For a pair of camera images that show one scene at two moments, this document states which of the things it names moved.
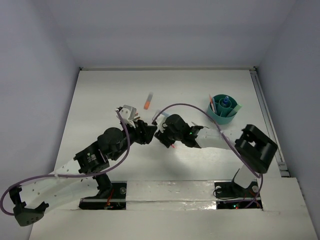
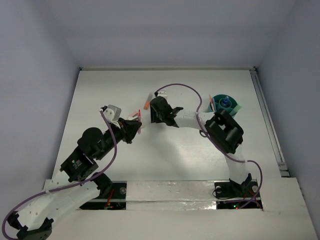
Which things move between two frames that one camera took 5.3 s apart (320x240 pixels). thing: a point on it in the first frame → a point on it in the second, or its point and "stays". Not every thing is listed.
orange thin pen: (211, 102) stays
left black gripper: (145, 131) → (125, 131)
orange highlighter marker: (148, 101) stays
